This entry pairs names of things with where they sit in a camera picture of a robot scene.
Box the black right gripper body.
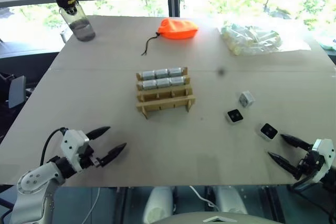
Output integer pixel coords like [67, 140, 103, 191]
[297, 150, 320, 179]

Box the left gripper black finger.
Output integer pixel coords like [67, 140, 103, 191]
[99, 142, 128, 167]
[86, 126, 111, 141]

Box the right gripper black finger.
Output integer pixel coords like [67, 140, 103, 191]
[267, 151, 303, 180]
[280, 134, 313, 152]

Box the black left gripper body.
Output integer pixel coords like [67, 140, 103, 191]
[78, 143, 103, 169]

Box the wooden battery rack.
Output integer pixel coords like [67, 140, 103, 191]
[135, 67, 197, 119]

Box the white cube upper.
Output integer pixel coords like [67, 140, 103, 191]
[238, 90, 256, 108]

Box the white rounded robot leg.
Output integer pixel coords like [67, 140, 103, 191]
[214, 185, 248, 215]
[143, 186, 174, 224]

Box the grey-blue office chair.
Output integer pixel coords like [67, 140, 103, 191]
[0, 72, 35, 110]

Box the clear plastic bag of parts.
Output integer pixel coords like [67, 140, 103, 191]
[219, 23, 312, 57]

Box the clear water bottle black lid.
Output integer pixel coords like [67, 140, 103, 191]
[52, 0, 96, 42]

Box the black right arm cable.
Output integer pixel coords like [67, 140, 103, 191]
[288, 176, 336, 222]

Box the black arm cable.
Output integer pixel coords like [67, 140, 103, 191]
[288, 176, 336, 222]
[40, 127, 67, 167]

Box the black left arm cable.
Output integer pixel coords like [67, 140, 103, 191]
[40, 127, 67, 167]

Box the thin white cable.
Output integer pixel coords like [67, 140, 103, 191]
[86, 187, 102, 224]
[188, 185, 219, 209]

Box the orange drawstring pouch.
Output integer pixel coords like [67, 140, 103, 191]
[141, 17, 200, 57]

